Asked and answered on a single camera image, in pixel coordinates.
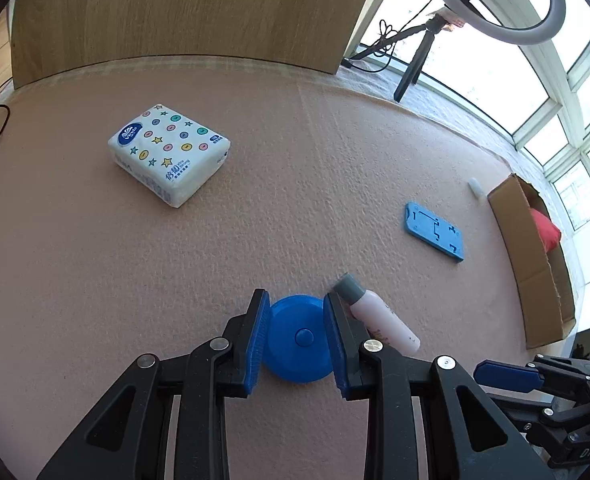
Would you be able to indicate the black tripod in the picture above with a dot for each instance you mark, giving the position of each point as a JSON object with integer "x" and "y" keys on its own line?
{"x": 412, "y": 72}

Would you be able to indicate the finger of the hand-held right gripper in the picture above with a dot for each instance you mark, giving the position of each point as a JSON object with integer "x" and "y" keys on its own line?
{"x": 565, "y": 440}
{"x": 505, "y": 375}

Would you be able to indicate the star-patterned tissue pack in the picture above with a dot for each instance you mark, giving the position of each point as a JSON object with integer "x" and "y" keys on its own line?
{"x": 165, "y": 150}

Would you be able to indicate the blue round case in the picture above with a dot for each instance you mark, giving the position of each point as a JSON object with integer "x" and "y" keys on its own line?
{"x": 300, "y": 350}

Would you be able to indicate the cardboard box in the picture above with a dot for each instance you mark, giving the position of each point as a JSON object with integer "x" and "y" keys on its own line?
{"x": 520, "y": 250}

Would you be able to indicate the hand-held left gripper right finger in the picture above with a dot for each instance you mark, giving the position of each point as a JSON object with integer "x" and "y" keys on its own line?
{"x": 335, "y": 340}

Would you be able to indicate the small pink bottle grey cap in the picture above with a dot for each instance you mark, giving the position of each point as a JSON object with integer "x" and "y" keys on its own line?
{"x": 380, "y": 320}

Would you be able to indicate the red cloth pouch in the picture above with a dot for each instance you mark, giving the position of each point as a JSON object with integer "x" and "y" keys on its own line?
{"x": 545, "y": 230}

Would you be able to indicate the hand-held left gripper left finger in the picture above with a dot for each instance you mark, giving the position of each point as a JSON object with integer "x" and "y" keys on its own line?
{"x": 257, "y": 340}

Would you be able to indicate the blue plastic stand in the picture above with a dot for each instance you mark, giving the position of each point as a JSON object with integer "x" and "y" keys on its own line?
{"x": 432, "y": 232}

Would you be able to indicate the light wooden board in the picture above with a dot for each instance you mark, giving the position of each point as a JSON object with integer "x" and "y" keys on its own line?
{"x": 175, "y": 10}

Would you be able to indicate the small patterned white tube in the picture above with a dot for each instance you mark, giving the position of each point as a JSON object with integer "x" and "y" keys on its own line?
{"x": 475, "y": 186}

